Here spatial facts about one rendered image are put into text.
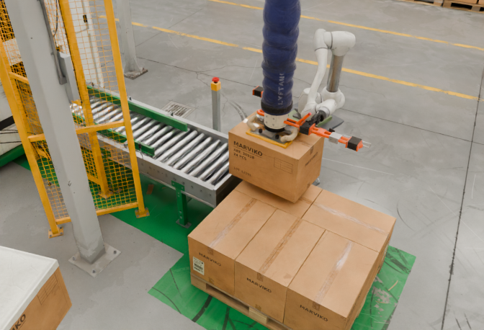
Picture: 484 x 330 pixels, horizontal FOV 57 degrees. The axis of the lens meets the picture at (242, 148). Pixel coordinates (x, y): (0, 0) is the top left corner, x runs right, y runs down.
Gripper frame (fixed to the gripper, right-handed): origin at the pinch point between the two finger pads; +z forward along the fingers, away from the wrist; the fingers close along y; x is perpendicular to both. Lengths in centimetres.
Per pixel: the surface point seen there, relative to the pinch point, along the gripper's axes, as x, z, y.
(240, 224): 23, 50, 65
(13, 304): 62, 195, 17
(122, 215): 148, 55, 120
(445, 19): 16, -643, 122
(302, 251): -26, 48, 65
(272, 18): 28, 11, -76
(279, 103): 20.0, 8.2, -17.4
